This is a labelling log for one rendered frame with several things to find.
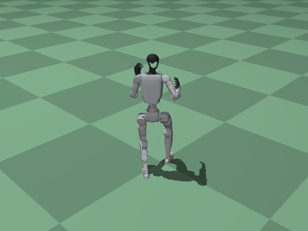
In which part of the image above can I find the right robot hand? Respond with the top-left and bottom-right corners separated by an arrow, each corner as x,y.
174,77 -> 180,89

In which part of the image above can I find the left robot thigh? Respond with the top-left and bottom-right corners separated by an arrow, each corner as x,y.
137,113 -> 148,149

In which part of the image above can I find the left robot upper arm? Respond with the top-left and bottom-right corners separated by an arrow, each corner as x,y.
130,74 -> 142,98

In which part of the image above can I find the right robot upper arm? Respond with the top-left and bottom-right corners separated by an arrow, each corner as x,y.
161,75 -> 179,100

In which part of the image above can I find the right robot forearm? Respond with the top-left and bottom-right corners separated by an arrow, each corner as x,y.
175,87 -> 180,97

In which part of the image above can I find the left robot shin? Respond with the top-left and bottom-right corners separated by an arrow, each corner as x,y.
140,141 -> 148,174

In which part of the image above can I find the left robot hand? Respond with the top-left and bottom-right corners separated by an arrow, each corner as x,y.
134,63 -> 143,75

